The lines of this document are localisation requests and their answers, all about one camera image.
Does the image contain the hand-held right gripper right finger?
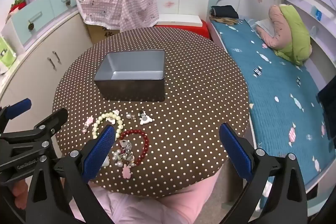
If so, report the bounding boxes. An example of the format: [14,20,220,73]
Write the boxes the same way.
[219,122,307,224]

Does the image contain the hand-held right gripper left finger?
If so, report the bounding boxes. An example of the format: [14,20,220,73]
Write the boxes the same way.
[26,124,116,224]

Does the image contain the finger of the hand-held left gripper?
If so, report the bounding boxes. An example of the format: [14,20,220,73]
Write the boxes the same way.
[0,108,69,159]
[0,98,32,135]

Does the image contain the silver pearl charm bracelet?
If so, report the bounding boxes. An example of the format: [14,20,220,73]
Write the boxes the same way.
[113,139,135,168]

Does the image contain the pink flower hair clip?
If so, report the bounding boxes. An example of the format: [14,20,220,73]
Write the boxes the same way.
[82,117,94,133]

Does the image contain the cream pearl bracelet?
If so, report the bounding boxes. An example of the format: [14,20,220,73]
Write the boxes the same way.
[92,112,124,139]

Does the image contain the red bead bracelet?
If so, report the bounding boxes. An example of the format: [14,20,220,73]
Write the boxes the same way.
[119,129,150,165]

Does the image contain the grey metal tin box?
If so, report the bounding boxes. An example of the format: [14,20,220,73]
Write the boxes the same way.
[94,50,166,102]

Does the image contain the person's left hand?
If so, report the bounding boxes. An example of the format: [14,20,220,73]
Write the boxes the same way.
[8,181,30,214]

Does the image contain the beige cabinet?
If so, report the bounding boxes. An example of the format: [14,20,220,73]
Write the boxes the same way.
[0,7,93,135]

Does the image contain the green box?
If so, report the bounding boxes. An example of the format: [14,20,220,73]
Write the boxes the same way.
[0,36,17,68]

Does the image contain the brown polka dot tablecloth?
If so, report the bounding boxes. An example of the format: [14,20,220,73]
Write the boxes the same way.
[52,25,250,198]

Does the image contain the blue patterned bed quilt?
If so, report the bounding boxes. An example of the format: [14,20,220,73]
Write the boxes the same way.
[211,18,334,210]

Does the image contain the person's pink clothing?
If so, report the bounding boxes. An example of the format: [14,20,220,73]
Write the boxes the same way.
[60,172,218,224]

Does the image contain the cardboard box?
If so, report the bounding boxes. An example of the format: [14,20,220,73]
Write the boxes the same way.
[85,23,121,45]

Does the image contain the red plush ornament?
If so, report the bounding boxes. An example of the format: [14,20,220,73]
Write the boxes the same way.
[9,0,28,13]

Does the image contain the large black object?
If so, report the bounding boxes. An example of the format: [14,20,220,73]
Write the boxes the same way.
[316,80,336,140]

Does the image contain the red box with white lid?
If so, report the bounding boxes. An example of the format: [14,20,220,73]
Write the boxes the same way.
[155,14,210,39]

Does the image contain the white open book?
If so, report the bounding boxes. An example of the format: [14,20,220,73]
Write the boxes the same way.
[255,19,275,37]

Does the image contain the tan folded clothes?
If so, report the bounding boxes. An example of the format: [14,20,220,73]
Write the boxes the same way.
[210,17,244,26]

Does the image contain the pink checked cloth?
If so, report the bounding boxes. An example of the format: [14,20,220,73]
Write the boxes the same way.
[75,0,160,31]

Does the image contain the dark folded clothes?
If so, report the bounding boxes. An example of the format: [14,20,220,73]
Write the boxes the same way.
[210,5,239,18]

